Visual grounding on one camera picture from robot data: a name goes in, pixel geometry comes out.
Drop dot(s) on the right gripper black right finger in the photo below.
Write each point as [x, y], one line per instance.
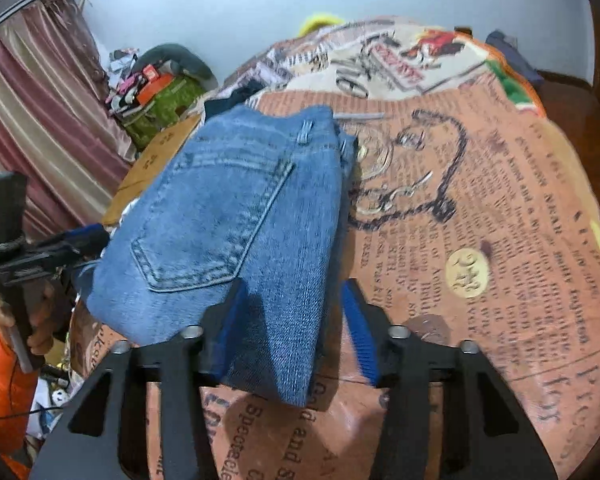
[450, 413]

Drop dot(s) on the orange sleeve left forearm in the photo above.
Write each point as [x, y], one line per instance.
[16, 396]

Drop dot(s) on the yellow curved headboard tube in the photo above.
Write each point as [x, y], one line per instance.
[317, 21]

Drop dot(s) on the blue denim jeans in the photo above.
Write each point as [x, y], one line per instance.
[248, 197]

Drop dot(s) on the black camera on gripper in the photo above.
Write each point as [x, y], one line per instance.
[13, 195]

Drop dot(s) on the person's left hand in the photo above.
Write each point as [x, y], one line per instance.
[41, 318]

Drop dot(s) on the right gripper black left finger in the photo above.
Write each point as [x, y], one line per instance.
[102, 433]

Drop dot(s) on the grey stuffed pillow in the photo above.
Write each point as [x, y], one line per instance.
[176, 60]

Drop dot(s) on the newspaper print bed sheet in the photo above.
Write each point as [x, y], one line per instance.
[468, 216]

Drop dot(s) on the green fabric storage basket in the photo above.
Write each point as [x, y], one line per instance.
[163, 110]

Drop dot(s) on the black folded garment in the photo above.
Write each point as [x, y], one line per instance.
[239, 95]

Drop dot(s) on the striped red beige curtain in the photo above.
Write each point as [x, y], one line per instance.
[54, 126]

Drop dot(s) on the orange box in basket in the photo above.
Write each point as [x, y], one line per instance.
[150, 89]

